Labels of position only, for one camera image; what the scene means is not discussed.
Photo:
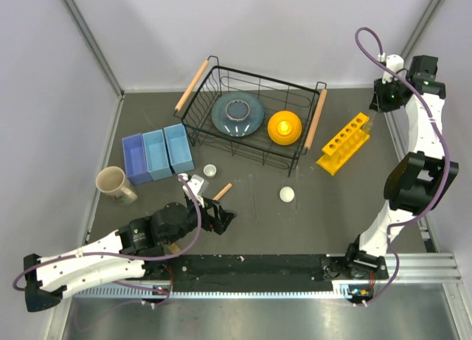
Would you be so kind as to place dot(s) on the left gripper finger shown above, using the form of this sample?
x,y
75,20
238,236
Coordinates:
x,y
226,218
217,217

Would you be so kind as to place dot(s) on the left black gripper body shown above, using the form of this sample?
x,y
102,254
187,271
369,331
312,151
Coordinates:
x,y
206,220

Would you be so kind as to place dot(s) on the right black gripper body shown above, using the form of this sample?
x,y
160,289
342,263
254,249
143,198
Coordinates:
x,y
388,95

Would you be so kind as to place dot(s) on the clear glass test tube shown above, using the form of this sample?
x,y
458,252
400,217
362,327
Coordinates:
x,y
371,116
367,129

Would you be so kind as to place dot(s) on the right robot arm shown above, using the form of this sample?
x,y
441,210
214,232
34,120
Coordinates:
x,y
422,177

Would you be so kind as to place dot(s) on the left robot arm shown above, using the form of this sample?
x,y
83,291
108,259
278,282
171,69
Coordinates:
x,y
125,253

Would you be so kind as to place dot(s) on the wooden test tube clamp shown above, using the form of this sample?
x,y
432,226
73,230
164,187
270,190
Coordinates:
x,y
220,194

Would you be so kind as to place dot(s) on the clear test tube on table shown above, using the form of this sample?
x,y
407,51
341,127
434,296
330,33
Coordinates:
x,y
252,196
243,198

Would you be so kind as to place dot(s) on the small white cup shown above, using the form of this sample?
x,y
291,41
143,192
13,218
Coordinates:
x,y
210,170

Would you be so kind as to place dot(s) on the yellow test tube rack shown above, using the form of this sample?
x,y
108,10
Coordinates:
x,y
341,148

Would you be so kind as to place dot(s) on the white round lid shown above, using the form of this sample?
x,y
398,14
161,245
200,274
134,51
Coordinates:
x,y
287,194

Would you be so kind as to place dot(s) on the right light blue bin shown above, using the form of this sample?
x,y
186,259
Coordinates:
x,y
178,148

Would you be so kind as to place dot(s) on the light blue bin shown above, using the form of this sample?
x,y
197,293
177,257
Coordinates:
x,y
178,148
156,156

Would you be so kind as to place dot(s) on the middle light blue bin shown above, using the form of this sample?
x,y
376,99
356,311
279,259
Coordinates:
x,y
156,156

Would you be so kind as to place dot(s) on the yellow ridged dome bowl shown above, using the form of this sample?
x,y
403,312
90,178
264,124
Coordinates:
x,y
284,128

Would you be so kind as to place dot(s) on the dark blue plastic bin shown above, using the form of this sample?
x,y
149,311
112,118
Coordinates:
x,y
136,168

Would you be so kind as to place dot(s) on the beige ceramic mug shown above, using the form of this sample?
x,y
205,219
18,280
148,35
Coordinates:
x,y
113,182

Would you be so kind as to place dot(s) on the blue ceramic plate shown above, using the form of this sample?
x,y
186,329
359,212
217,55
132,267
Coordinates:
x,y
237,114

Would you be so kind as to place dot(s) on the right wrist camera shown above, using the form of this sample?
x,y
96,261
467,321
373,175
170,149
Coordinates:
x,y
392,62

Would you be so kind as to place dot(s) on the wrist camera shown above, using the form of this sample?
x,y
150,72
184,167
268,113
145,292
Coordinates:
x,y
194,185
392,62

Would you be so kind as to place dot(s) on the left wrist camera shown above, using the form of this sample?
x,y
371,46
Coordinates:
x,y
194,185

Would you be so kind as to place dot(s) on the black wire dish rack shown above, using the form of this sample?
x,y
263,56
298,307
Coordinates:
x,y
213,80

